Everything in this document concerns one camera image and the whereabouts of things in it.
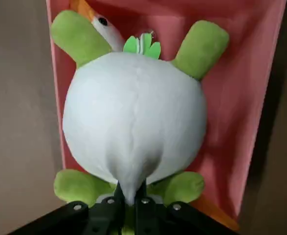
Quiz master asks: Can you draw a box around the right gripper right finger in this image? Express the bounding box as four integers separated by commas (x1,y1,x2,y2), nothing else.
133,182,242,235

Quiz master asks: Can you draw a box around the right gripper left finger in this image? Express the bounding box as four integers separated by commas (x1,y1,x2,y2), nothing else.
5,182,124,235

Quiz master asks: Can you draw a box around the white doll with green ears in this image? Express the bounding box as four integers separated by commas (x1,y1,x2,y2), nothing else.
50,11,230,235

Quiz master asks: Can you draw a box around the white goose doll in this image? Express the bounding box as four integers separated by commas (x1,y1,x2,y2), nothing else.
68,0,240,231

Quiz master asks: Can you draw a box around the pink plastic box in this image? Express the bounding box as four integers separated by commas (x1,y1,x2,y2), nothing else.
46,0,287,221

